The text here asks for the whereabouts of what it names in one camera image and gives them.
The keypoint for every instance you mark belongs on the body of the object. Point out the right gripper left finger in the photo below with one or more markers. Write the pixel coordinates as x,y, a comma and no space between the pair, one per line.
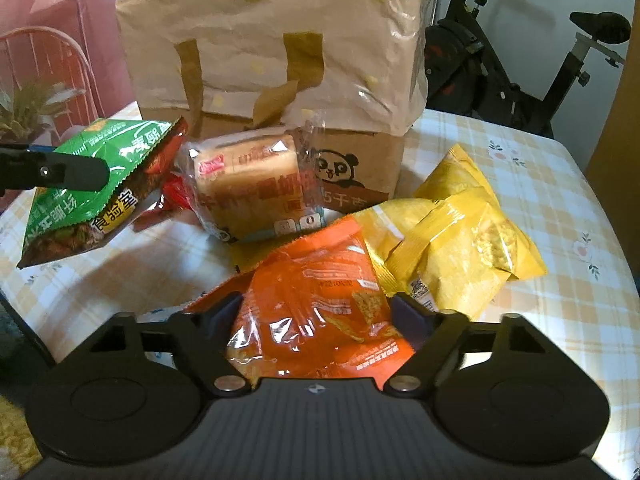
201,346

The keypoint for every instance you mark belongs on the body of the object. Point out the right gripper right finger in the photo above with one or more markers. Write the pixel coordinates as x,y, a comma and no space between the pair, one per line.
436,338

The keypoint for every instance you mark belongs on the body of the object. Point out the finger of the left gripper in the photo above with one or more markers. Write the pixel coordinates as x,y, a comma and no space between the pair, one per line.
24,167

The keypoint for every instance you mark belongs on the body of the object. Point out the white green snack bag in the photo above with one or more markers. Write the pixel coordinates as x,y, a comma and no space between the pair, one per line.
66,223

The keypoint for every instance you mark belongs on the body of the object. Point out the orange snack bag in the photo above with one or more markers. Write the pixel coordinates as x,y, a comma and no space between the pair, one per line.
312,309

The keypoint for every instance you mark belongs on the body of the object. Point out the packaged bread loaf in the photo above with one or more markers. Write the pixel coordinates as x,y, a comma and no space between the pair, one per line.
256,184

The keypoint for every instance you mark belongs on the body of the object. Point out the checkered floral tablecloth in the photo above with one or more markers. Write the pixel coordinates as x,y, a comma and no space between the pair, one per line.
587,303

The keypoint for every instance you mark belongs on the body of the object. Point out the yellow snack bag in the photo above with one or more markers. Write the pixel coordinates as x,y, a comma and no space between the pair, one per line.
455,173
455,253

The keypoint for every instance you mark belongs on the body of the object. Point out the red small snack packet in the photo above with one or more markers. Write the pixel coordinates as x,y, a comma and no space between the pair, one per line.
174,195

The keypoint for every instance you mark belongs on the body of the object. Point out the black exercise bike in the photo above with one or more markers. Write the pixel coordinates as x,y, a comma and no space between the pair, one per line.
514,62

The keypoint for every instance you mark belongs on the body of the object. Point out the brown paper bag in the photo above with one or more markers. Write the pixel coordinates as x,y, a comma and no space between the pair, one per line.
357,66

